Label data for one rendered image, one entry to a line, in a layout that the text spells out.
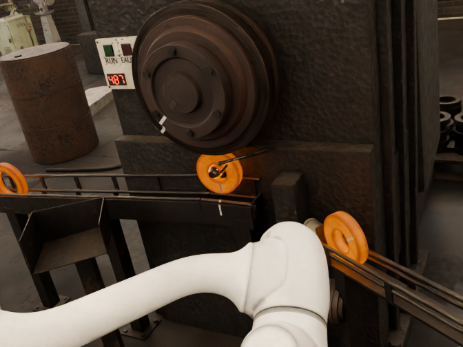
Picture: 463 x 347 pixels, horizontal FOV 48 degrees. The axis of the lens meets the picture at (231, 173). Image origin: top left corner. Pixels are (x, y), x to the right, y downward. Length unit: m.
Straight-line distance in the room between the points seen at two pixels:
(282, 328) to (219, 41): 0.98
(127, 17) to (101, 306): 1.27
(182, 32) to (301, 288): 0.95
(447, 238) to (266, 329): 2.15
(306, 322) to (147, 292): 0.22
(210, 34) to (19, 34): 8.37
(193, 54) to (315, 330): 0.93
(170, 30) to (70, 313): 0.99
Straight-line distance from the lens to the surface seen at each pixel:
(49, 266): 1.88
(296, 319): 0.70
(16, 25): 9.74
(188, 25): 1.51
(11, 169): 2.40
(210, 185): 1.73
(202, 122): 1.51
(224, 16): 1.47
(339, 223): 1.42
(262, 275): 0.73
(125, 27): 1.86
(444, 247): 2.68
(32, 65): 4.31
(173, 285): 0.75
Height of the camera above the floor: 1.52
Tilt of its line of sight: 25 degrees down
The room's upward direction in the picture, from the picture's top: 10 degrees counter-clockwise
